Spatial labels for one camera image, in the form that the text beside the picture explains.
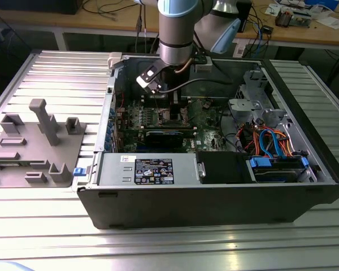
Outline CPU socket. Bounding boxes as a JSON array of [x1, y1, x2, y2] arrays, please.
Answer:
[[157, 107, 190, 127]]

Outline grey case release latch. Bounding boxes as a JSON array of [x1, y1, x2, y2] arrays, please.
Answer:
[[107, 52, 124, 70]]

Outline black graphics card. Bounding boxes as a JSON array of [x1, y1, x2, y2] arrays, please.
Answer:
[[143, 129, 185, 150]]

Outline green motherboard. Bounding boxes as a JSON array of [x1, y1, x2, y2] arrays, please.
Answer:
[[114, 95, 232, 153]]

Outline metal drive cage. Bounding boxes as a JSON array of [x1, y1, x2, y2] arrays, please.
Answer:
[[228, 69, 296, 133]]

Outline wooden desk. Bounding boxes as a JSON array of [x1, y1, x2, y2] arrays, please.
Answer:
[[0, 0, 339, 51]]

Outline small black tower box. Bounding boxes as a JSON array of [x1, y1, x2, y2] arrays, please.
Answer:
[[238, 0, 253, 34]]

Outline silver power supply box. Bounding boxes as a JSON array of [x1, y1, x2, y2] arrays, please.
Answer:
[[97, 152, 200, 187]]

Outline open electronics module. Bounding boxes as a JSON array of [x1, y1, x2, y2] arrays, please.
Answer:
[[274, 7, 313, 29]]

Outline black grey PC case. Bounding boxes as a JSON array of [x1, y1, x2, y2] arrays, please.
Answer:
[[76, 53, 339, 231]]

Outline hard disk in blue carrier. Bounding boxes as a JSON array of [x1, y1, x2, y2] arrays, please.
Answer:
[[247, 156, 310, 184]]

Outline black equipment box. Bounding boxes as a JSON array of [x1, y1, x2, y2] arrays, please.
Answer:
[[0, 0, 80, 15]]

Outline grey parts rack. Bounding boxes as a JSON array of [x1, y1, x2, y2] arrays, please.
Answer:
[[0, 98, 87, 189]]

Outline white papers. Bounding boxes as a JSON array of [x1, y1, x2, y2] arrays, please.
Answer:
[[313, 15, 339, 30]]

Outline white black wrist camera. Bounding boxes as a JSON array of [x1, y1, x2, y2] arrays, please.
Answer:
[[136, 64, 162, 94]]

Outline black camera cable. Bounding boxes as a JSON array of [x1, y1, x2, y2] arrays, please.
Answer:
[[157, 78, 234, 94]]

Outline black wire loop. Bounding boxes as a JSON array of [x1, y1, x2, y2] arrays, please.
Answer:
[[218, 106, 245, 155]]

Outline blue flat wire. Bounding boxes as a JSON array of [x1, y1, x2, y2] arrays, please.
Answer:
[[258, 127, 286, 158]]

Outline orange wire bundle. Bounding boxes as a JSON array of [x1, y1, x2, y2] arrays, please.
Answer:
[[272, 129, 296, 156]]

